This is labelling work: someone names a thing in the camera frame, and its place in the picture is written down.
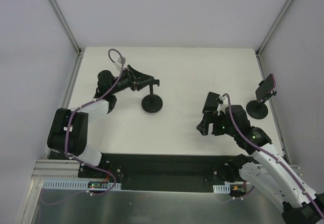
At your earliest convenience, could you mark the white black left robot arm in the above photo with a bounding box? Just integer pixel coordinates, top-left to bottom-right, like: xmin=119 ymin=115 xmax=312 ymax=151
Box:
xmin=47 ymin=65 xmax=159 ymax=178

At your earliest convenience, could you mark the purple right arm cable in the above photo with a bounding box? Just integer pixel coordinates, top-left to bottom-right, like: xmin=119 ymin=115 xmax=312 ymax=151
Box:
xmin=220 ymin=93 xmax=324 ymax=218

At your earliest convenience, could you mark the right aluminium frame post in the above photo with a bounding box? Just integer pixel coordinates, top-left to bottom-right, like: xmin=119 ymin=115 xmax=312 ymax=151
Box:
xmin=256 ymin=0 xmax=295 ymax=58

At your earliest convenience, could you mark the aluminium frame post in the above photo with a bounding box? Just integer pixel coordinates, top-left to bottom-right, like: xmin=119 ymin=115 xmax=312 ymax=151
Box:
xmin=48 ymin=0 xmax=82 ymax=55
xmin=256 ymin=0 xmax=295 ymax=58

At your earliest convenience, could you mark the black phone stand round base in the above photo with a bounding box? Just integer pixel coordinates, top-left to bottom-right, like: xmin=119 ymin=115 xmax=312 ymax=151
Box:
xmin=246 ymin=91 xmax=277 ymax=120

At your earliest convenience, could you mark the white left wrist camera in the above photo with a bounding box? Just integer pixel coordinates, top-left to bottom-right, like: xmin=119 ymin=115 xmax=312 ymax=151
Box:
xmin=114 ymin=57 xmax=126 ymax=72

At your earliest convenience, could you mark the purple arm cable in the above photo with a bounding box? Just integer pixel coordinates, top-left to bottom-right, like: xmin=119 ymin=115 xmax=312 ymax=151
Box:
xmin=220 ymin=93 xmax=324 ymax=218
xmin=40 ymin=49 xmax=127 ymax=206

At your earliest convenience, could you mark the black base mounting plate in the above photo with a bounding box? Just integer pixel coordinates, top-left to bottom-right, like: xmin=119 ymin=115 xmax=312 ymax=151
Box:
xmin=77 ymin=152 xmax=258 ymax=192

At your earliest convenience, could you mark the left white cable duct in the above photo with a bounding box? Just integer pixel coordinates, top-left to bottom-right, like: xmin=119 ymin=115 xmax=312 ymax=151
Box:
xmin=43 ymin=180 xmax=122 ymax=191

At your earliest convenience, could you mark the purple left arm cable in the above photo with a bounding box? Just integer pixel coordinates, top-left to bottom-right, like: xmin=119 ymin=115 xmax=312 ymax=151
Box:
xmin=40 ymin=49 xmax=127 ymax=206

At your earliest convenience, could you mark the aluminium front rail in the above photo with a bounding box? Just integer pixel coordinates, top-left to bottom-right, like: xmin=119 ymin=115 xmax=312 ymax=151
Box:
xmin=32 ymin=159 xmax=304 ymax=184

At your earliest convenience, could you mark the left aluminium frame post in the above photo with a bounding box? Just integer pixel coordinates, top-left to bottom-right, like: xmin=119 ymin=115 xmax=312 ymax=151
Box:
xmin=48 ymin=0 xmax=82 ymax=55

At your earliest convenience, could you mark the white cable duct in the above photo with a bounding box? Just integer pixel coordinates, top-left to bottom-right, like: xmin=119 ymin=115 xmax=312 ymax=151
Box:
xmin=213 ymin=184 xmax=231 ymax=194
xmin=43 ymin=180 xmax=122 ymax=191

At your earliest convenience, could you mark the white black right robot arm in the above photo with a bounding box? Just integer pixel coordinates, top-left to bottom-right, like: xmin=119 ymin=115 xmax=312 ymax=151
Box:
xmin=196 ymin=92 xmax=323 ymax=223

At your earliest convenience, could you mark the right white cable duct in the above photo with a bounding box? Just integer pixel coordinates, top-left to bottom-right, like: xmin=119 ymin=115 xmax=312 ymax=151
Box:
xmin=213 ymin=184 xmax=231 ymax=194

